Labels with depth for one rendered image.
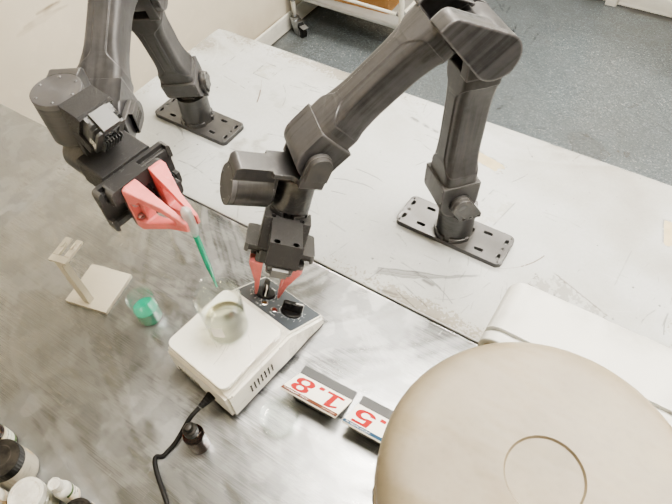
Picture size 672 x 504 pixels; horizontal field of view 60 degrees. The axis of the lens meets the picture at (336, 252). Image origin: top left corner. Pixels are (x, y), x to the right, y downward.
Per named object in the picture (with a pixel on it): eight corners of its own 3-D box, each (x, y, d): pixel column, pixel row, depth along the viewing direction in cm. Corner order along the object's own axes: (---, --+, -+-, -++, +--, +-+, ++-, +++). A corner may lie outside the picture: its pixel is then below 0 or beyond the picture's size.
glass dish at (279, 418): (262, 402, 85) (260, 396, 83) (299, 401, 84) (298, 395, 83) (260, 440, 81) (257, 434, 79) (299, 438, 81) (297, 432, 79)
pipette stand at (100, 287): (93, 266, 102) (62, 218, 91) (132, 277, 100) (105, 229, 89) (67, 302, 97) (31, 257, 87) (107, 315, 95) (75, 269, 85)
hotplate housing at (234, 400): (267, 283, 97) (259, 255, 91) (326, 325, 92) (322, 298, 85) (166, 379, 88) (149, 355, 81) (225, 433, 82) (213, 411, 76)
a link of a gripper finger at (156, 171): (205, 186, 62) (150, 150, 66) (154, 228, 59) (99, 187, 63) (219, 226, 68) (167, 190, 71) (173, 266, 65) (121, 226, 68)
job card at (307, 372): (305, 366, 88) (303, 353, 84) (357, 393, 85) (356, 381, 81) (283, 399, 85) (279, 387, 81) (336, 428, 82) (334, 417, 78)
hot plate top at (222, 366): (227, 289, 87) (226, 286, 87) (285, 332, 82) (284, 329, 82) (166, 345, 82) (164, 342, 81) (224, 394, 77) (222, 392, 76)
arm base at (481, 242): (507, 240, 90) (524, 211, 94) (395, 192, 98) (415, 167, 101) (498, 269, 97) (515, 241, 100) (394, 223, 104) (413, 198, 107)
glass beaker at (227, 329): (259, 333, 82) (249, 301, 75) (219, 356, 80) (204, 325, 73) (236, 299, 86) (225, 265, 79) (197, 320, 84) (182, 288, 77)
